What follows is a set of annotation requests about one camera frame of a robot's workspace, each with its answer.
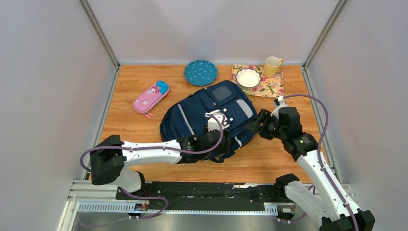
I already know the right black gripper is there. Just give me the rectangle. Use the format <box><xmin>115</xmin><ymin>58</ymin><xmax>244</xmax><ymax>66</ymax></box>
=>
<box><xmin>243</xmin><ymin>109</ymin><xmax>286</xmax><ymax>141</ymax></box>

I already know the navy blue student backpack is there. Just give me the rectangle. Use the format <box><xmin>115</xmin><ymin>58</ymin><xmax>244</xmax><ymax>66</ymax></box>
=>
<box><xmin>160</xmin><ymin>80</ymin><xmax>257</xmax><ymax>163</ymax></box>

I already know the pink cartoon pencil case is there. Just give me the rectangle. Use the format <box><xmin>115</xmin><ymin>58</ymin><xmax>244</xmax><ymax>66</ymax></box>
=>
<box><xmin>133</xmin><ymin>80</ymin><xmax>170</xmax><ymax>118</ymax></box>

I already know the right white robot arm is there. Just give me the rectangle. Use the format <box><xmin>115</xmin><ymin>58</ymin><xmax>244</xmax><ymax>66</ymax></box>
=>
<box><xmin>253</xmin><ymin>106</ymin><xmax>375</xmax><ymax>231</ymax></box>

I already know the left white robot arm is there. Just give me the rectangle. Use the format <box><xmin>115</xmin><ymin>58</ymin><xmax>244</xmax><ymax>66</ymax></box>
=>
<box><xmin>86</xmin><ymin>130</ymin><xmax>231</xmax><ymax>200</ymax></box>

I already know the white scalloped bowl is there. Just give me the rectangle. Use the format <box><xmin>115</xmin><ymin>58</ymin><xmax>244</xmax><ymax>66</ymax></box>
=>
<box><xmin>235</xmin><ymin>68</ymin><xmax>261</xmax><ymax>90</ymax></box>

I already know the yellow ceramic mug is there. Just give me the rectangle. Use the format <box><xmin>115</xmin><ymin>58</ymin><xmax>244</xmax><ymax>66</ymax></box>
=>
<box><xmin>264</xmin><ymin>56</ymin><xmax>284</xmax><ymax>77</ymax></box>

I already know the blue polka dot plate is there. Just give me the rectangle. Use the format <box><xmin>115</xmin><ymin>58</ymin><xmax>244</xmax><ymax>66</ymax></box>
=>
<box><xmin>183</xmin><ymin>60</ymin><xmax>218</xmax><ymax>86</ymax></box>

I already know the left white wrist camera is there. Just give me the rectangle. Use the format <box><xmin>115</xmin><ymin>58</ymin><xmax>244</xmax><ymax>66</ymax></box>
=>
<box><xmin>205</xmin><ymin>110</ymin><xmax>230</xmax><ymax>131</ymax></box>

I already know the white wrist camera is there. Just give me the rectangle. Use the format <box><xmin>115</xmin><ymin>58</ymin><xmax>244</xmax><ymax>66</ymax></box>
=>
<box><xmin>205</xmin><ymin>110</ymin><xmax>230</xmax><ymax>131</ymax></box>
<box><xmin>270</xmin><ymin>96</ymin><xmax>288</xmax><ymax>119</ymax></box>

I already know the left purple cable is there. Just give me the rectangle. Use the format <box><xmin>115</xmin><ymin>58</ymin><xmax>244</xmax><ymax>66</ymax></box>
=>
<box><xmin>79</xmin><ymin>115</ymin><xmax>225</xmax><ymax>229</ymax></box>

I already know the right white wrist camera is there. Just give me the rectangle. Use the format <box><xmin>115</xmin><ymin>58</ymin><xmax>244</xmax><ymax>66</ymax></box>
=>
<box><xmin>270</xmin><ymin>96</ymin><xmax>288</xmax><ymax>119</ymax></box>

